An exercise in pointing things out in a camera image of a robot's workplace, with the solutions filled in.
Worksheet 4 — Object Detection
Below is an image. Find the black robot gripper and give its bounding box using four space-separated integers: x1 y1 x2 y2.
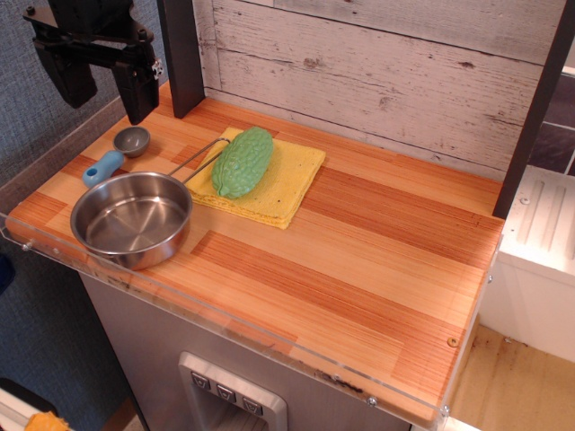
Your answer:
23 1 159 125

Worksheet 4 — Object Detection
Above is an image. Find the stainless steel pot with handle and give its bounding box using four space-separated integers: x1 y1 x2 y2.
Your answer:
69 137 232 271

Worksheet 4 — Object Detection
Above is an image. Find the green bitter melon toy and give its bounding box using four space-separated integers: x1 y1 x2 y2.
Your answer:
211 127 274 199

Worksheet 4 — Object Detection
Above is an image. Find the clear acrylic table edge guard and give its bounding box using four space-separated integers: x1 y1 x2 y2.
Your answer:
5 208 502 430

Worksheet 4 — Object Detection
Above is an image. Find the yellow folded cloth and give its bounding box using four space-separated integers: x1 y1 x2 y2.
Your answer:
186 139 326 229

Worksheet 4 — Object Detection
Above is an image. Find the grey toy fridge cabinet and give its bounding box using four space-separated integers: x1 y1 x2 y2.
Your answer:
82 276 410 430

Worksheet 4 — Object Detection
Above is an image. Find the silver dispenser panel with buttons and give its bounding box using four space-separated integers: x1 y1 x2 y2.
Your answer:
178 352 288 430

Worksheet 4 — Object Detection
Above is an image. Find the blue handled grey scoop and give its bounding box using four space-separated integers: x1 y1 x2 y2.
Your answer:
82 126 151 188

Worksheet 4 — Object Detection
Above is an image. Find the dark left shelf post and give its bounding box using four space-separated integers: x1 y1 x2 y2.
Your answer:
157 0 206 119

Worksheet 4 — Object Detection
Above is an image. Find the dark shelf post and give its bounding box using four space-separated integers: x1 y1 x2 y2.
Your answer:
492 0 574 219
157 0 206 119

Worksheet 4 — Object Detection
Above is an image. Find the dark right shelf post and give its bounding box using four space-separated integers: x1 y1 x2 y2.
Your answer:
492 0 574 219

